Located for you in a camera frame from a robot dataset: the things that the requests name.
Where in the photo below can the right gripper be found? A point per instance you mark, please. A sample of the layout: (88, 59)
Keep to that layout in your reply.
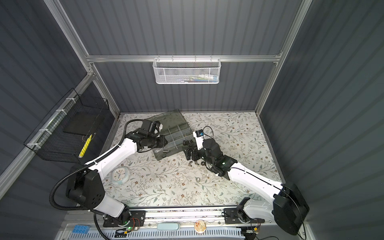
(193, 151)

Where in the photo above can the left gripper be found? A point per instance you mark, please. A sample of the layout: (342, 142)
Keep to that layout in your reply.
(162, 141)

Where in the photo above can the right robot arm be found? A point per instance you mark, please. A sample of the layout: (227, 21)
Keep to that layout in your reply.
(284, 201)

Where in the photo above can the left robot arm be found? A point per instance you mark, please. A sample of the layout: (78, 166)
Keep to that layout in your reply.
(85, 186)

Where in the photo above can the grey compartment organizer box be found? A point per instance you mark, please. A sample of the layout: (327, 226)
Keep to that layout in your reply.
(176, 131)

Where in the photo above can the floral table mat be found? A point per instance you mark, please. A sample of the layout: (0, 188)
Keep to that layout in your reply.
(171, 182)

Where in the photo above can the blue block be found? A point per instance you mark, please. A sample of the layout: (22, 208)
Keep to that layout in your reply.
(81, 229)

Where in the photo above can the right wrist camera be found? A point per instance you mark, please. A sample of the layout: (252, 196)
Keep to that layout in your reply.
(199, 138)

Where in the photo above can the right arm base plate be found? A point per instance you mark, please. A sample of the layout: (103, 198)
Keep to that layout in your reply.
(233, 216)

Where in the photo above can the white wire mesh basket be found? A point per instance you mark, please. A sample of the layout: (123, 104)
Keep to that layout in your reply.
(187, 73)

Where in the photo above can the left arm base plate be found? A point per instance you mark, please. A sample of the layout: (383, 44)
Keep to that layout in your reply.
(126, 219)

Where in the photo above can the black wire basket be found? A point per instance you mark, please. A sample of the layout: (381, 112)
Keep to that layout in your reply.
(63, 137)

